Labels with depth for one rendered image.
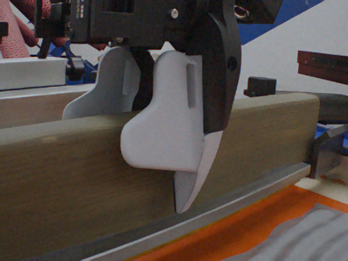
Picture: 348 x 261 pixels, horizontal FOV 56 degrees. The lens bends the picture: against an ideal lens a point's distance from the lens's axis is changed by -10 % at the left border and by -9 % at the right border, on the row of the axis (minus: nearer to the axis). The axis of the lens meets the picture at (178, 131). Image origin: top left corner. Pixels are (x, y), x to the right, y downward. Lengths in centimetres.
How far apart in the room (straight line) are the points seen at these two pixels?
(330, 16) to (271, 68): 57
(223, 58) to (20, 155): 11
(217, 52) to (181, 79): 2
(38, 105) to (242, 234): 26
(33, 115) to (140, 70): 22
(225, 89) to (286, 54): 229
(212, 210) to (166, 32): 13
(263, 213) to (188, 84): 18
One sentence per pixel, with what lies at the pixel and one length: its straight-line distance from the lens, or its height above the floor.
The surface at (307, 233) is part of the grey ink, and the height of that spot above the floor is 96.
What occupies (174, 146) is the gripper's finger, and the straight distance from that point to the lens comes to 18.
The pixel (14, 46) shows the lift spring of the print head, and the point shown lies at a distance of 67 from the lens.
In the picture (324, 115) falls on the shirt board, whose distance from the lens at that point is 95.
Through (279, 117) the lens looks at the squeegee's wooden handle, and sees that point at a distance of 31.
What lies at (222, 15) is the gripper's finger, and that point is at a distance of 18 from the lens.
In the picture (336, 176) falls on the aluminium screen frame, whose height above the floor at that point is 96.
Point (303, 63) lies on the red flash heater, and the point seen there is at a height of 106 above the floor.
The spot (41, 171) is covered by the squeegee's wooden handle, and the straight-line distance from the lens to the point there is 17.
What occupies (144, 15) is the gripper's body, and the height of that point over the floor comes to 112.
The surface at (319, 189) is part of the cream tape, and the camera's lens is 42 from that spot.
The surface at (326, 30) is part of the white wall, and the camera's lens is 235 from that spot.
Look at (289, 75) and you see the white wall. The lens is 246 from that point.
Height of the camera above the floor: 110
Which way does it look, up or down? 14 degrees down
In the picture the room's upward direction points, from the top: 3 degrees clockwise
